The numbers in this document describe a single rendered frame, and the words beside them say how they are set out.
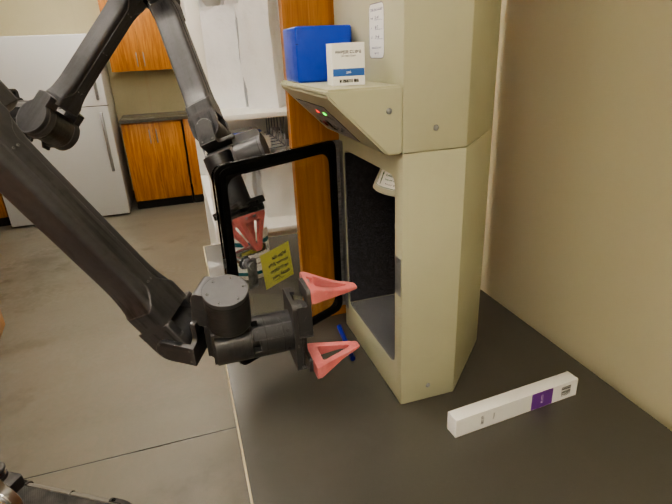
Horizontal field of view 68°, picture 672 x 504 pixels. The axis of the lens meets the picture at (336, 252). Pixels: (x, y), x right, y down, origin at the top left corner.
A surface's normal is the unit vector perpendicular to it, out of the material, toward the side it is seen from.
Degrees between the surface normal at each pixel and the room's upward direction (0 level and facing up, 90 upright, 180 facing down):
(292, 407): 0
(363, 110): 90
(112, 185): 90
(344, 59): 90
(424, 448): 0
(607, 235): 90
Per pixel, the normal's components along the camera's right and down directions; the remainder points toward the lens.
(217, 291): 0.04, -0.76
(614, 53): -0.95, 0.15
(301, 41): 0.30, 0.35
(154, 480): -0.04, -0.92
